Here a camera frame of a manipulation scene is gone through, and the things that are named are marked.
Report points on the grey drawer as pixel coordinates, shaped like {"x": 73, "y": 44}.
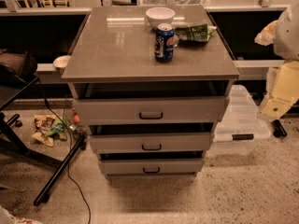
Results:
{"x": 161, "y": 142}
{"x": 151, "y": 110}
{"x": 151, "y": 167}

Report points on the grey top drawer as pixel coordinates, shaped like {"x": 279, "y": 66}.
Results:
{"x": 151, "y": 110}

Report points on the grey bottom drawer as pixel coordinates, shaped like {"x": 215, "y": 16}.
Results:
{"x": 151, "y": 167}

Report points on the grey drawer cabinet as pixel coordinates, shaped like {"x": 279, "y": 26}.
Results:
{"x": 114, "y": 59}

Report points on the small white dish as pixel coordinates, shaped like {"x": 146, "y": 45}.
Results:
{"x": 62, "y": 61}

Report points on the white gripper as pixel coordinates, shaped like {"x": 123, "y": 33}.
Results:
{"x": 287, "y": 36}

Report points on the blue soda can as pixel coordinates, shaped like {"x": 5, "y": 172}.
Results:
{"x": 164, "y": 42}

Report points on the black stand leg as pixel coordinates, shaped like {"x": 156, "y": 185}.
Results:
{"x": 279, "y": 131}

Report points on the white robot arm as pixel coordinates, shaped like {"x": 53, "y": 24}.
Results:
{"x": 286, "y": 37}

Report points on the grey middle drawer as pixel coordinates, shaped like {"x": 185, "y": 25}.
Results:
{"x": 161, "y": 142}

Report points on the dark bag on table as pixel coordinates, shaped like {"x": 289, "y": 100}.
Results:
{"x": 16, "y": 68}

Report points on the green snack bag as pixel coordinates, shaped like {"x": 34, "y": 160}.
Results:
{"x": 195, "y": 32}

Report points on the wire mesh basket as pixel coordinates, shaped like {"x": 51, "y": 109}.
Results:
{"x": 71, "y": 119}

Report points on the snack bags on floor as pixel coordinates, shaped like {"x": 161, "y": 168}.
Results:
{"x": 47, "y": 127}

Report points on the white bowl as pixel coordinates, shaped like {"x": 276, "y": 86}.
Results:
{"x": 158, "y": 15}

